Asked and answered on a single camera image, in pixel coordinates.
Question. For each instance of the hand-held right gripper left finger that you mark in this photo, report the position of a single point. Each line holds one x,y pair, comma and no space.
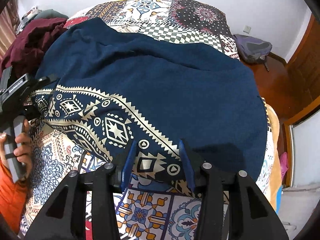
127,165

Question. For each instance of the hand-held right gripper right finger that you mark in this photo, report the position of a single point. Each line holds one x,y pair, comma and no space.
186,165

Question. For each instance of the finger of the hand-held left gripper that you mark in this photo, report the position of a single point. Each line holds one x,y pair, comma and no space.
32,111
47,79

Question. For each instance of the navy garment with patterned border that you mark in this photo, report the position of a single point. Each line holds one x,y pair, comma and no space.
162,80

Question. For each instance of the person's left forearm orange sleeve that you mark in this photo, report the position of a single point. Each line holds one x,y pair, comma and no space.
10,197

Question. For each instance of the person's left hand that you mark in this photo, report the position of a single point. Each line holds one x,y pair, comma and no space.
25,155

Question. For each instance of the maroon garment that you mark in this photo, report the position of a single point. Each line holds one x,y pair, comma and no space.
32,42

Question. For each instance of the grey garment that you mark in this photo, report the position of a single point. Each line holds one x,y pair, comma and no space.
50,13

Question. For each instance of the pink curtain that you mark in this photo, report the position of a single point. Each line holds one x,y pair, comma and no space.
8,25

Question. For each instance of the tan blanket with red print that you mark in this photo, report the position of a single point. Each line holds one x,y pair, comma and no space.
273,135

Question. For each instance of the pink slippers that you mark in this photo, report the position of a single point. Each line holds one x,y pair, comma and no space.
284,166

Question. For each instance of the white wardrobe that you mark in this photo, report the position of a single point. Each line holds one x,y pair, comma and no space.
303,155

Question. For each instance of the grey backpack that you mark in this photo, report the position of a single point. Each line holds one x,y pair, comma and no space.
252,48

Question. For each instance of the patchwork printed bedsheet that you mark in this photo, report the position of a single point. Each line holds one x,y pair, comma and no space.
180,17

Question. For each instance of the wooden door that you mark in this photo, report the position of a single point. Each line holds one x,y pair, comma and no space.
305,67

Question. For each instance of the white wall socket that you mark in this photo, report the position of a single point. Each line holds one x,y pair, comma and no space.
247,29

